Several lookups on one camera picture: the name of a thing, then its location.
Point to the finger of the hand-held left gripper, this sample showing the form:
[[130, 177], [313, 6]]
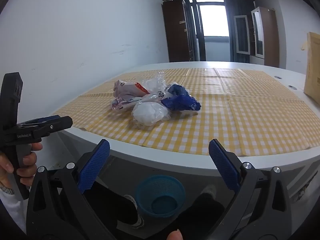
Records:
[[58, 125], [47, 119]]

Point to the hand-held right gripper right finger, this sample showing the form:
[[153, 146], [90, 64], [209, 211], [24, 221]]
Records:
[[223, 166]]

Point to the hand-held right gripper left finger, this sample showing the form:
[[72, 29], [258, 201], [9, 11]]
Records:
[[93, 166]]

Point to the blue plastic wastebasket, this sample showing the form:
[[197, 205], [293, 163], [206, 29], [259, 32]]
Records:
[[150, 187]]

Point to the clear printed plastic wrapper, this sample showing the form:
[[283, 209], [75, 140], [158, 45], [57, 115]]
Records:
[[123, 103]]

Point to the red white wrapper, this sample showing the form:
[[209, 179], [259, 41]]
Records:
[[128, 88]]

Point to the person's left forearm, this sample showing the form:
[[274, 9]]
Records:
[[12, 210]]

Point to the person's left hand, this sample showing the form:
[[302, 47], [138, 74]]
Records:
[[27, 163]]

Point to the person's right hand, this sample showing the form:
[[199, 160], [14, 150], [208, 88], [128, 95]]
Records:
[[175, 235]]

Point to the person's right white sneaker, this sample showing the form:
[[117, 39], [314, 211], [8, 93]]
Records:
[[208, 191]]

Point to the person's white sneaker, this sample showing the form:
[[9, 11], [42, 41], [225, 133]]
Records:
[[137, 221], [208, 191]]

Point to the yellow checked tablecloth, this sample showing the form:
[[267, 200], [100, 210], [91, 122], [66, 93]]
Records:
[[225, 120]]

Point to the person's right leg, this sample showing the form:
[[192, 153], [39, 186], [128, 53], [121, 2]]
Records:
[[200, 212]]

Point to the person's left white sneaker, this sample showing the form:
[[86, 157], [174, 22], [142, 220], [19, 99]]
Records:
[[137, 221]]

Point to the metal watch band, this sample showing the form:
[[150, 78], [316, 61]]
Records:
[[6, 188]]

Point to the brown paper bag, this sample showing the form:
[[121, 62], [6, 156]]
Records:
[[312, 67]]

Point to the brown glass-door cabinet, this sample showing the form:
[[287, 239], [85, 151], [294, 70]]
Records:
[[268, 35]]

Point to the brown wooden wardrobe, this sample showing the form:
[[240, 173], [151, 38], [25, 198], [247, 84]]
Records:
[[175, 30]]

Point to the glass balcony door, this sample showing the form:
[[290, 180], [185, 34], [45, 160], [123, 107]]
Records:
[[215, 17]]

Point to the dark curtain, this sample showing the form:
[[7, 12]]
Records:
[[240, 5]]

